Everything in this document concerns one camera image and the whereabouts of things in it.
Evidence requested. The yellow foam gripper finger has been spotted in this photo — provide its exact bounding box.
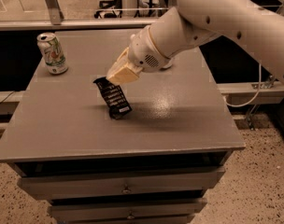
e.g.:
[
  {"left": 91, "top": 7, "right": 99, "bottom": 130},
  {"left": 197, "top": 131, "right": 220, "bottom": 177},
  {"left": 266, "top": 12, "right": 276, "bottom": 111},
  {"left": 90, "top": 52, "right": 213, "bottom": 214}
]
[
  {"left": 106, "top": 63, "right": 142, "bottom": 85},
  {"left": 113, "top": 48, "right": 129, "bottom": 69}
]

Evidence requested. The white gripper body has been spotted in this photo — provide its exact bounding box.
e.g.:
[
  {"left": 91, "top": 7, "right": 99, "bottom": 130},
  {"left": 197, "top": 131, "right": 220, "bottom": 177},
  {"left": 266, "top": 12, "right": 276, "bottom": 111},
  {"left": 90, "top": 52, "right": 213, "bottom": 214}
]
[{"left": 128, "top": 25, "right": 170, "bottom": 73}]

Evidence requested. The black rxbar chocolate wrapper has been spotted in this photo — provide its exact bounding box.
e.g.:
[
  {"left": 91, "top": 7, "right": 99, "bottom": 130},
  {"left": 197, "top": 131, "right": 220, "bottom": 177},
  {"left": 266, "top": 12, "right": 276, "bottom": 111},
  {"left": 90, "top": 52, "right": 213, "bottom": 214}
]
[{"left": 93, "top": 77, "right": 132, "bottom": 119}]

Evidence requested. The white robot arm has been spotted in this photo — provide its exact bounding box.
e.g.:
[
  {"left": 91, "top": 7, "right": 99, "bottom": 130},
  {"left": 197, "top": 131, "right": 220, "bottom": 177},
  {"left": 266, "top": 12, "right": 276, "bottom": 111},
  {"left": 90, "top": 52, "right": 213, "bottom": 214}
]
[{"left": 106, "top": 0, "right": 284, "bottom": 85}]

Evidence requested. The white green 7up can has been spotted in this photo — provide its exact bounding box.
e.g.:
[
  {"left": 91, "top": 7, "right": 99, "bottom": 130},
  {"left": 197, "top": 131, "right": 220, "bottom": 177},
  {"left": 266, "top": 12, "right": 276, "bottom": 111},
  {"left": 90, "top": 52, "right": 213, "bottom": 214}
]
[{"left": 36, "top": 33, "right": 68, "bottom": 75}]

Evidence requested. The clear plastic water bottle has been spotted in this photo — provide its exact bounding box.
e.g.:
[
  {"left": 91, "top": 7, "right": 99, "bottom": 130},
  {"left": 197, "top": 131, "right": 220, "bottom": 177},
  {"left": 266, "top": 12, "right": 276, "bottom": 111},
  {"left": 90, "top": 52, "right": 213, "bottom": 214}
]
[{"left": 162, "top": 58, "right": 175, "bottom": 70}]

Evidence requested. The black office chair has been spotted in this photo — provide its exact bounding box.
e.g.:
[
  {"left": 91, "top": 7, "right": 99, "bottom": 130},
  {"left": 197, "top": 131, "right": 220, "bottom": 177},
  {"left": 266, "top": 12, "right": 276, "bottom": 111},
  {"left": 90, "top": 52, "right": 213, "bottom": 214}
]
[{"left": 92, "top": 0, "right": 122, "bottom": 20}]

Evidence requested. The grey metal railing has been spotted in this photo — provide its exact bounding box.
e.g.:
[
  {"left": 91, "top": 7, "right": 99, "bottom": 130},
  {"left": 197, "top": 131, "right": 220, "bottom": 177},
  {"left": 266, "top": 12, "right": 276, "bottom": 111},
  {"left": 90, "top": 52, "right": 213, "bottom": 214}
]
[{"left": 0, "top": 0, "right": 180, "bottom": 32}]

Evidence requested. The grey drawer cabinet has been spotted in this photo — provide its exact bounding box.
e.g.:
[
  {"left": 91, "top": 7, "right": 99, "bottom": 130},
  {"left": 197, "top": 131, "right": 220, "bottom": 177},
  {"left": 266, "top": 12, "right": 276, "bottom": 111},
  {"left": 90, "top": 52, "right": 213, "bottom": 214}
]
[{"left": 0, "top": 29, "right": 244, "bottom": 224}]

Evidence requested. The grey drawer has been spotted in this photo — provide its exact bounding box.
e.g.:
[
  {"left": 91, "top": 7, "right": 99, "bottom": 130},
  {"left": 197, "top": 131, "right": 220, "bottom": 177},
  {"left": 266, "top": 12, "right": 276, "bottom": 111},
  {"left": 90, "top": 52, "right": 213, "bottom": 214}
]
[
  {"left": 18, "top": 166, "right": 225, "bottom": 200},
  {"left": 50, "top": 198, "right": 206, "bottom": 223}
]

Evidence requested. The top grey drawer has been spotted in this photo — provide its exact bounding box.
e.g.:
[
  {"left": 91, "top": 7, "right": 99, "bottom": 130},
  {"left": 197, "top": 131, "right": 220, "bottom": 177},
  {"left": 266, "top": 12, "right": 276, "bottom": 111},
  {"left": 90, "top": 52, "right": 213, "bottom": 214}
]
[{"left": 18, "top": 166, "right": 225, "bottom": 200}]

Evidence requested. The white cable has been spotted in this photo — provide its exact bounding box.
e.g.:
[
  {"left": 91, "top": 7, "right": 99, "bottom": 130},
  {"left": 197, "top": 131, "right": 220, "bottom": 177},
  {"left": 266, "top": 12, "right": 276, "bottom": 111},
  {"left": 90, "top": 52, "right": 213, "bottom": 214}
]
[{"left": 222, "top": 63, "right": 263, "bottom": 108}]

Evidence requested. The black floor cable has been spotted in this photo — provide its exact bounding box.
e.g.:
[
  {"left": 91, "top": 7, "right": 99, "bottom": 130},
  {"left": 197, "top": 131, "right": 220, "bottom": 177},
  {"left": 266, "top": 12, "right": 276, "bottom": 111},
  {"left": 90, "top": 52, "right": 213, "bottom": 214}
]
[{"left": 0, "top": 91, "right": 17, "bottom": 108}]

